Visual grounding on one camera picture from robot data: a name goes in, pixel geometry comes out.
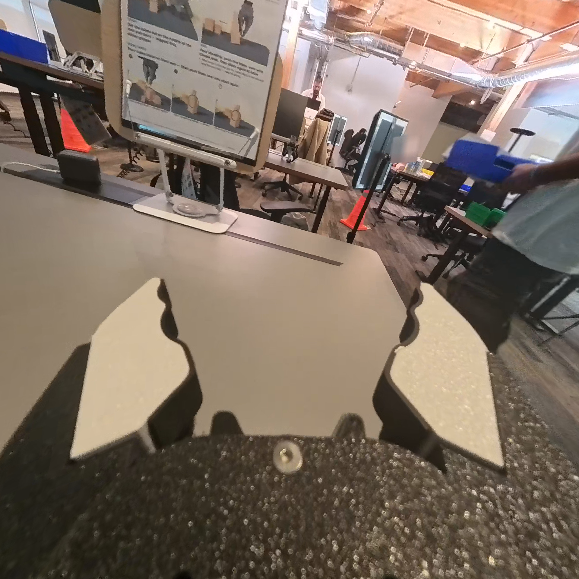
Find white cable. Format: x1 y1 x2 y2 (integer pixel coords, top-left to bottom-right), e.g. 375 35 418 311
0 161 60 173

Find black office chair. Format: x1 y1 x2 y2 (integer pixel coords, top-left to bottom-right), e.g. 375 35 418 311
259 200 318 225
338 128 370 174
397 162 474 237

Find green plastic bins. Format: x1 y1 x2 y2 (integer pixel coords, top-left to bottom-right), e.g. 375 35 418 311
465 201 505 228

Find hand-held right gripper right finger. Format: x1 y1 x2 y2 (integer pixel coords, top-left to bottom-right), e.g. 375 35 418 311
372 282 506 473

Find black power adapter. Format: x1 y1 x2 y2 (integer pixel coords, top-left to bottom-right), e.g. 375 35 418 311
56 149 101 184

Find dark wooden desk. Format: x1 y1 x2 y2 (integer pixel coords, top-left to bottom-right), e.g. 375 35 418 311
0 51 109 157
425 206 495 286
264 151 349 234

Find black framed glass panel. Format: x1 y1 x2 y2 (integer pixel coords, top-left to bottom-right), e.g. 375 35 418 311
352 109 409 191

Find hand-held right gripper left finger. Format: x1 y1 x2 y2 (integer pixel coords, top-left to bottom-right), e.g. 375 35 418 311
69 277 203 461

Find black floor lamp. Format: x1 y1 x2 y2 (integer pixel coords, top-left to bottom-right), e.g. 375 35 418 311
510 127 535 155

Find silver ventilation duct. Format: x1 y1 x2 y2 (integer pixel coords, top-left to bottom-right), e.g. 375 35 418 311
296 27 579 92

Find black tripod stand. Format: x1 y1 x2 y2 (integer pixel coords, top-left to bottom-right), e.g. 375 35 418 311
346 153 392 245

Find instruction sheet on stand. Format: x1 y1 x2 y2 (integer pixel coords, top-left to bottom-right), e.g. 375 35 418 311
100 0 284 176

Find brown coat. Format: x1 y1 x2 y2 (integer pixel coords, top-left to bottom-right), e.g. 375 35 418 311
298 117 336 164

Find clear acrylic sign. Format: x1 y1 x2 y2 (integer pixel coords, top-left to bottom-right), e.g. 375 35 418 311
60 96 112 146

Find white truss frame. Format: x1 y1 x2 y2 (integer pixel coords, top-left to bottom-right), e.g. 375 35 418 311
62 51 103 77

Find black monitor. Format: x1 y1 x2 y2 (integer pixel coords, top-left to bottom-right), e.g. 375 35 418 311
271 88 309 142

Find silver tablet stand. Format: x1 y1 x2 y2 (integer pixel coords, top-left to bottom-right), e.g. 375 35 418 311
132 131 239 235

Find beige board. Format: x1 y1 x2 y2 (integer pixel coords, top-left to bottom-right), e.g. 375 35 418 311
47 0 104 58

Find tablet with instruction screen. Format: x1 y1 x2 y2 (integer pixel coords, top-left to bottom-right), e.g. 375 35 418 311
120 0 290 166

